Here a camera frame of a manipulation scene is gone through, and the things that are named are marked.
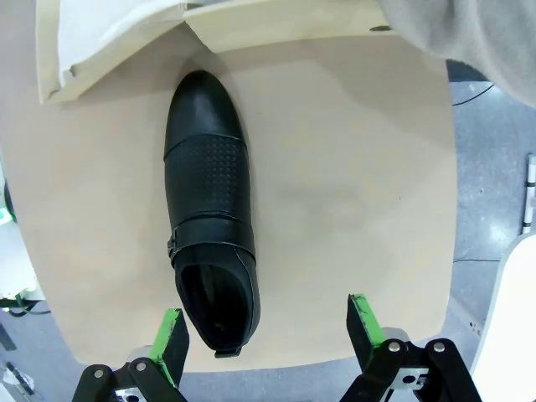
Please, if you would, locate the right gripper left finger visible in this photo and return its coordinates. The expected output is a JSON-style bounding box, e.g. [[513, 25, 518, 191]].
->
[[73, 308, 190, 402]]

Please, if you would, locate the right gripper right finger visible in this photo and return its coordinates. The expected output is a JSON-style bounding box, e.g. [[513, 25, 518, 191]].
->
[[343, 294, 482, 402]]

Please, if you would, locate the black leather shoe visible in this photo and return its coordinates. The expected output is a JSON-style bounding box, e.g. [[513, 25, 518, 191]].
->
[[162, 70, 261, 359]]

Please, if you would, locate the brown cardboard shoe box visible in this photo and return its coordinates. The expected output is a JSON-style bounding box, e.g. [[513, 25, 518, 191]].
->
[[35, 0, 399, 105]]

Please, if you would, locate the white table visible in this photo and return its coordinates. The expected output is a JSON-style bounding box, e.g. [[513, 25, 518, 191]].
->
[[471, 234, 536, 402]]

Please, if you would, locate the white slim pole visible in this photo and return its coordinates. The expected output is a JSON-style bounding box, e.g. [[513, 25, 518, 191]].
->
[[521, 153, 536, 235]]

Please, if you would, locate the person in beige sweater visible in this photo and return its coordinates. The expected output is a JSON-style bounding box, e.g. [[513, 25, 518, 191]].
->
[[379, 0, 536, 111]]

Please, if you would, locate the black floor cable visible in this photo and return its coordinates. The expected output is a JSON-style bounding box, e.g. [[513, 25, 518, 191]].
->
[[454, 82, 496, 106], [453, 256, 504, 265]]

